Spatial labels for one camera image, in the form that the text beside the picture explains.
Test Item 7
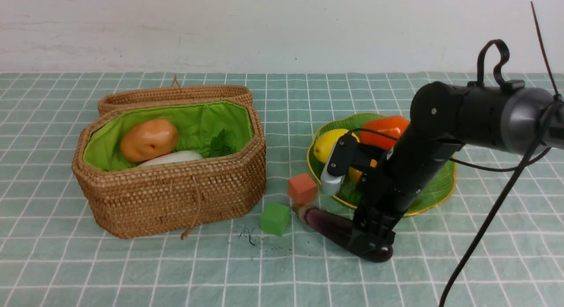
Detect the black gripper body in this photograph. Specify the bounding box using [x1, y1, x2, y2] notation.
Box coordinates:
[350, 166, 423, 257]

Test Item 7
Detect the purple eggplant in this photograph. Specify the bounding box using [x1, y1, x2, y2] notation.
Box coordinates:
[292, 204, 401, 263]

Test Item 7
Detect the orange persimmon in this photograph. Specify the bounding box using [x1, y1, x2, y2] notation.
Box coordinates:
[359, 115, 410, 150]

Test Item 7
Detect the yellow lemon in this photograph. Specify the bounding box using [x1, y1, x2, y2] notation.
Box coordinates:
[313, 128, 348, 164]

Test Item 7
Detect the white radish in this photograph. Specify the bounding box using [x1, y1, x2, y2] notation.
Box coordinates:
[138, 150, 203, 167]

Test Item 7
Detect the brown potato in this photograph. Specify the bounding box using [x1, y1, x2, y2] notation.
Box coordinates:
[119, 118, 179, 163]

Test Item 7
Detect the yellow orange mango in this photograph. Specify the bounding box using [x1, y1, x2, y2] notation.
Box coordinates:
[347, 159, 378, 186]

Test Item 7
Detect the orange carrot with leaves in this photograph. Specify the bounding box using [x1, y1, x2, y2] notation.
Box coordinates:
[208, 129, 233, 158]

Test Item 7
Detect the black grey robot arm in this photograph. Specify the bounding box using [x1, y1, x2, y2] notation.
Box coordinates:
[346, 82, 563, 262]

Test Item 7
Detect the green glass leaf plate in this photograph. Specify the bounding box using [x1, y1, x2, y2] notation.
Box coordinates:
[306, 112, 457, 217]

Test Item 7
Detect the orange foam cube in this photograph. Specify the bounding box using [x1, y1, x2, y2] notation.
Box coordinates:
[287, 173, 318, 205]

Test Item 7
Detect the green foam cube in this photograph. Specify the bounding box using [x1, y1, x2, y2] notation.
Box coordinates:
[260, 202, 291, 237]

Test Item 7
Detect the woven rattan basket lid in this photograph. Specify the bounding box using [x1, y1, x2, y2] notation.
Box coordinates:
[97, 78, 252, 116]

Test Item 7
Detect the woven rattan basket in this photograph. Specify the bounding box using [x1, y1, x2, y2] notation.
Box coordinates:
[72, 98, 267, 239]

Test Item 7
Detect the green checkered tablecloth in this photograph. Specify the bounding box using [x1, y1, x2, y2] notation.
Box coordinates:
[0, 72, 564, 307]

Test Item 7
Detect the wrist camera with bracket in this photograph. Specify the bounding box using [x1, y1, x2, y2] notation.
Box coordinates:
[321, 128, 388, 196]

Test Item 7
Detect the black cable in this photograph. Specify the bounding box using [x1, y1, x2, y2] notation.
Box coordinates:
[348, 1, 564, 307]

